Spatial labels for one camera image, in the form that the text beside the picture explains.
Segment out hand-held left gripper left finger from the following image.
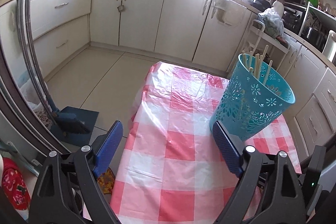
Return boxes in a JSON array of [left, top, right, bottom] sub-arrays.
[[28, 120, 124, 224]]

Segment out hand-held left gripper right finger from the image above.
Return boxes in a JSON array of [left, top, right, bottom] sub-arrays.
[[212, 121, 307, 224]]

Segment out blue perforated plastic basket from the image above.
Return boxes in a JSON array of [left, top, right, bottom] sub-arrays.
[[209, 53, 296, 142]]

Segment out bundle of wooden chopsticks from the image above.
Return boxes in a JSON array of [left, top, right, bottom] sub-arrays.
[[241, 45, 273, 85]]

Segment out blue dustpan and brush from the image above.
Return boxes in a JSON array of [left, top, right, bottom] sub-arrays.
[[50, 106, 100, 146]]

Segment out red white checked tablecloth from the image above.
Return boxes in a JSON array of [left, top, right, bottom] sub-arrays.
[[109, 61, 302, 224]]

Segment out cream multi-drawer base cabinets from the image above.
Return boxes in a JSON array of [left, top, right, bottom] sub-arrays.
[[273, 35, 336, 159]]

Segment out red floral cloth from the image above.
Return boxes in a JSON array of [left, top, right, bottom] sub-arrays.
[[1, 158, 30, 211]]

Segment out white rolling cart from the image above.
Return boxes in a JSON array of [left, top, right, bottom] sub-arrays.
[[245, 19, 289, 77]]

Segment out white countertop appliance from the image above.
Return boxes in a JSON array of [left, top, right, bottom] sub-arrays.
[[323, 31, 336, 62]]

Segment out black kettle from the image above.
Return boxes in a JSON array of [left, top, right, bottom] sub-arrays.
[[306, 27, 326, 48]]

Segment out plastic bag of greens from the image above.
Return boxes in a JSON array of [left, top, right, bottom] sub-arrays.
[[257, 7, 285, 38]]

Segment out cream two-drawer cabinet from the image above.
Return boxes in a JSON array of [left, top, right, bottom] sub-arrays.
[[0, 0, 92, 77]]

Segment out white hanging plastic bag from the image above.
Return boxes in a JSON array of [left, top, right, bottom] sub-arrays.
[[214, 0, 246, 26]]

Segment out cream door base cabinets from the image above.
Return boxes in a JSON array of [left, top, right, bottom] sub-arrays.
[[89, 0, 260, 72]]

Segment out black toaster oven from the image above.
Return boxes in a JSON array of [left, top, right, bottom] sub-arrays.
[[282, 4, 306, 33]]

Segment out white thermos jug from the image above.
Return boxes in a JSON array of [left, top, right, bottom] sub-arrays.
[[272, 1, 284, 17]]

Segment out blue long-handled broom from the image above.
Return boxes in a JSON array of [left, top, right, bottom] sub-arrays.
[[18, 0, 91, 135]]

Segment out sliding door frame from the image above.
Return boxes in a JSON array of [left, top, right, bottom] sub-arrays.
[[0, 51, 66, 159]]

